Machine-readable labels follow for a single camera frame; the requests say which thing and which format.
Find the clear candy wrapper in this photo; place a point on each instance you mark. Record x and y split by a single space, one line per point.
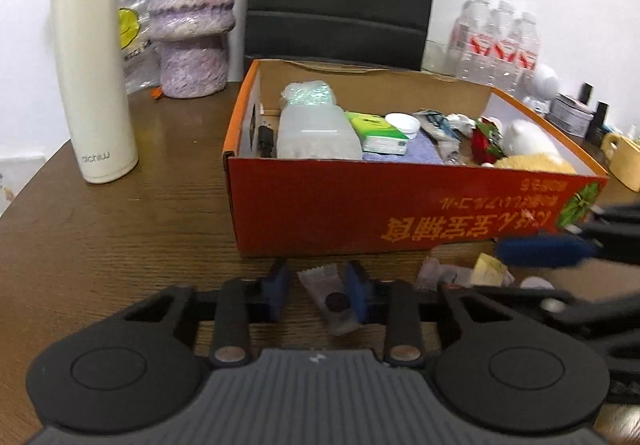
327 297

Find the clear printed plastic bag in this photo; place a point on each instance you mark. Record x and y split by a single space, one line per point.
131 50

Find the yellow mug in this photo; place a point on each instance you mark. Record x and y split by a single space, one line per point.
627 165

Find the yellow white plush toy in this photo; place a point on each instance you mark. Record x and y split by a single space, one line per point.
530 145

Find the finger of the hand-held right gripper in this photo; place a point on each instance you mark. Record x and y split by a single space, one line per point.
575 312
542 251

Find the red label water bottle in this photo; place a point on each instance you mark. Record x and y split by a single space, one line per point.
467 40
500 50
526 60

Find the white jar lid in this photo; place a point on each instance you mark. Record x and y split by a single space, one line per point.
402 124

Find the grey tin box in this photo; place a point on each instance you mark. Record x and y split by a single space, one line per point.
570 115

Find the purple cloth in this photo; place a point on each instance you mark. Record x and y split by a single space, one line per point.
400 156

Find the crumpled foil packet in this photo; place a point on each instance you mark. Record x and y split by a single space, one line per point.
445 135

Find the yellow candy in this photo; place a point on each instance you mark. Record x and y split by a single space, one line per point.
490 270

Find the red rose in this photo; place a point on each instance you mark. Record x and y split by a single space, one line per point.
486 145

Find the small white plastic piece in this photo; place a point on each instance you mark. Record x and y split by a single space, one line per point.
537 283

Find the small orange object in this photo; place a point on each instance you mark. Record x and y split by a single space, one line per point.
156 93

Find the cream thermos bottle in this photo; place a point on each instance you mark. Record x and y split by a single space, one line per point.
90 75

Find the white round robot toy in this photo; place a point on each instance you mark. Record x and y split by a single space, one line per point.
542 85

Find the glittery green packet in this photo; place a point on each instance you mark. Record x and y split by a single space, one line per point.
309 95

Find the red cardboard box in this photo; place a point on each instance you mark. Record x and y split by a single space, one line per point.
375 205

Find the translucent plastic storage box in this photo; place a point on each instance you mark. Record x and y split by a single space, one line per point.
317 135

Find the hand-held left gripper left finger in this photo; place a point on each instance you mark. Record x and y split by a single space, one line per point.
277 294

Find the grey wrapper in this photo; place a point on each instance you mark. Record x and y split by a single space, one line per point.
442 274

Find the wooden desktop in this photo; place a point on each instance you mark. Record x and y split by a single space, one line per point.
125 235

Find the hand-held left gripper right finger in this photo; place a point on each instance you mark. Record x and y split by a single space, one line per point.
356 294

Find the purple fuzzy vase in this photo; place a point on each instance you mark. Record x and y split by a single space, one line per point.
192 25

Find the green tissue packet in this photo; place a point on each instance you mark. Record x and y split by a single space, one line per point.
380 137

